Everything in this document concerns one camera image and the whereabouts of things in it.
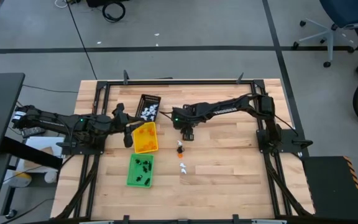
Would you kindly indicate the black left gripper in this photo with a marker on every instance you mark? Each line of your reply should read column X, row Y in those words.
column 120, row 123

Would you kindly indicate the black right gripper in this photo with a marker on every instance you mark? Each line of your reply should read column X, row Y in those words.
column 185, row 116

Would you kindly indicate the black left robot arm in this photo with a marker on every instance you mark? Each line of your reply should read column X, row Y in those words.
column 57, row 121

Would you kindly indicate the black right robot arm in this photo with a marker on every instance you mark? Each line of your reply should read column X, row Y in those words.
column 225, row 109

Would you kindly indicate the yellow plastic basket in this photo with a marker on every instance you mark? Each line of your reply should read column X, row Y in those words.
column 141, row 140

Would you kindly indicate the black plastic basket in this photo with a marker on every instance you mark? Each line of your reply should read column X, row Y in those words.
column 148, row 99

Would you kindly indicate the green plastic basket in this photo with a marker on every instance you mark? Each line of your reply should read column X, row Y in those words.
column 131, row 170

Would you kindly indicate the white cardboard box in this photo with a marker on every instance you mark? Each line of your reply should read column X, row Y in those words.
column 42, row 146

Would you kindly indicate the black power adapter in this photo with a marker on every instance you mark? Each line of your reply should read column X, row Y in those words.
column 34, row 132

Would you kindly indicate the black desk crossbar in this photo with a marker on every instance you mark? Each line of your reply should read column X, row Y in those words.
column 30, row 152

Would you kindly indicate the black hazard-striped platform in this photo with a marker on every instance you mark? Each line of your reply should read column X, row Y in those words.
column 331, row 186

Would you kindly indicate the blue office chair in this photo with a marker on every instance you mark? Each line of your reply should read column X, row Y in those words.
column 346, row 12

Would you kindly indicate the black aluminium table frame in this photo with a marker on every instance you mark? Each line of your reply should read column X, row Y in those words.
column 179, row 82

